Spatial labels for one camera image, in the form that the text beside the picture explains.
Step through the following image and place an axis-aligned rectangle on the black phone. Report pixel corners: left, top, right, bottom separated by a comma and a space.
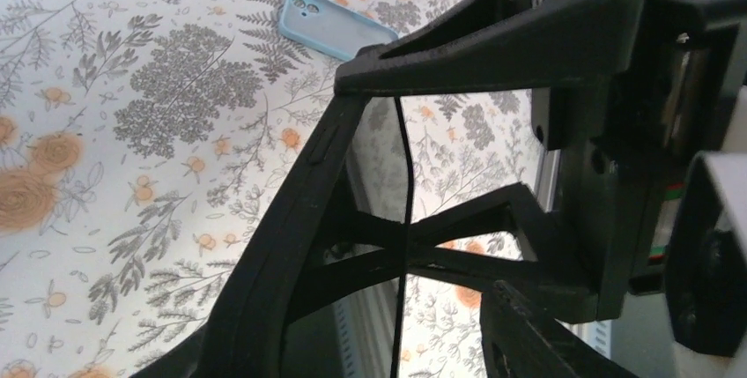
193, 97, 413, 377

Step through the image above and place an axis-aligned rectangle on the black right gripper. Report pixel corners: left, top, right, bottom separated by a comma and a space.
532, 0, 746, 320

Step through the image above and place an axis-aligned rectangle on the light blue phone case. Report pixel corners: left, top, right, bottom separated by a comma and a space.
277, 0, 398, 61

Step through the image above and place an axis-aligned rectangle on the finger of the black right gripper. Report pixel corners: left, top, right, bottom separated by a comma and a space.
334, 0, 644, 97
285, 183, 598, 323

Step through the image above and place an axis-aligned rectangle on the aluminium mounting rail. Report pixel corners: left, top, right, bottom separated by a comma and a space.
535, 150, 562, 211

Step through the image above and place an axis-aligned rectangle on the floral patterned table mat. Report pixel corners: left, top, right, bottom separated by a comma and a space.
0, 0, 556, 378

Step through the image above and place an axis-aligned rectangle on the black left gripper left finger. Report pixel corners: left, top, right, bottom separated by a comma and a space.
132, 328, 205, 378

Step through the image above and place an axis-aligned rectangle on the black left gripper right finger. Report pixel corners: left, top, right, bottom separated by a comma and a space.
480, 281, 634, 378

